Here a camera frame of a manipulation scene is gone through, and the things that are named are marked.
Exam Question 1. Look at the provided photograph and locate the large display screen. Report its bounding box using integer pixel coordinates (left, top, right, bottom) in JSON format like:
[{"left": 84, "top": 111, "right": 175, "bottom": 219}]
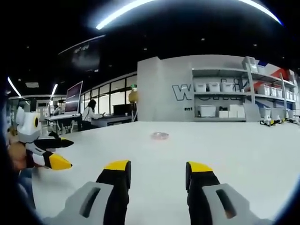
[{"left": 64, "top": 81, "right": 83, "bottom": 113}]

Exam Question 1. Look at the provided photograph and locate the yellow-tipped gripper on table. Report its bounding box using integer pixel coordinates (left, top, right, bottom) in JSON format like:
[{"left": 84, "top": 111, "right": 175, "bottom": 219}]
[{"left": 259, "top": 114, "right": 274, "bottom": 127}]

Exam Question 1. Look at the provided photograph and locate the grey office desk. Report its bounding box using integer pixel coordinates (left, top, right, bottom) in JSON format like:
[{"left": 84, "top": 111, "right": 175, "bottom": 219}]
[{"left": 90, "top": 114, "right": 138, "bottom": 128}]

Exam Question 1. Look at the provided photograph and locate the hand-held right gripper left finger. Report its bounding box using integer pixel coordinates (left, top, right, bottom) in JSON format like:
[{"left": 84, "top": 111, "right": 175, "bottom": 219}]
[{"left": 43, "top": 160, "right": 132, "bottom": 225}]

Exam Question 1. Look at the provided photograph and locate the person's left hand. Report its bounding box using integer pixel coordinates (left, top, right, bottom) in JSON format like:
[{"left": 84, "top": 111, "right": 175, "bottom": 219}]
[{"left": 6, "top": 127, "right": 31, "bottom": 173}]

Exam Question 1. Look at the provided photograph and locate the white folding table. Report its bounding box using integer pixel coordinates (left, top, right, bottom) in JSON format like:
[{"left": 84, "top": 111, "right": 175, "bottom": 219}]
[{"left": 44, "top": 112, "right": 83, "bottom": 135}]

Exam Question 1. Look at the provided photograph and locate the hanging ceiling screen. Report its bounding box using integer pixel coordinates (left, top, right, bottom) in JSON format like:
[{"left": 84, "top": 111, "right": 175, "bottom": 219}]
[{"left": 58, "top": 34, "right": 106, "bottom": 71}]

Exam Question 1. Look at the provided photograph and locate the grey metal storage shelf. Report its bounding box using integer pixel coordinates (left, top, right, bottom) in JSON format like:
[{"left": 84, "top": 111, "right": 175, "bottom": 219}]
[
  {"left": 191, "top": 67, "right": 253, "bottom": 122},
  {"left": 246, "top": 56, "right": 300, "bottom": 120}
]

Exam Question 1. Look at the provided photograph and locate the white cardboard box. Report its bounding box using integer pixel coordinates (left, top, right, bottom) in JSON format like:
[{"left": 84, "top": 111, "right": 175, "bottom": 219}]
[{"left": 229, "top": 104, "right": 246, "bottom": 118}]

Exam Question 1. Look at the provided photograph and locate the small clear petri dish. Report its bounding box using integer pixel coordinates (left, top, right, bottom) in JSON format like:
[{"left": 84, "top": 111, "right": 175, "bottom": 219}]
[{"left": 150, "top": 132, "right": 170, "bottom": 141}]

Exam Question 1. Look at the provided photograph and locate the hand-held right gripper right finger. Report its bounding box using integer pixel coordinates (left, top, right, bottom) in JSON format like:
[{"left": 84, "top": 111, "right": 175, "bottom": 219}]
[{"left": 185, "top": 161, "right": 274, "bottom": 225}]

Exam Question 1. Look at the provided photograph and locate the long ceiling light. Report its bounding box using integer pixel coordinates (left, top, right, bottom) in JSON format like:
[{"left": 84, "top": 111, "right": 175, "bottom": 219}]
[{"left": 95, "top": 0, "right": 283, "bottom": 30}]

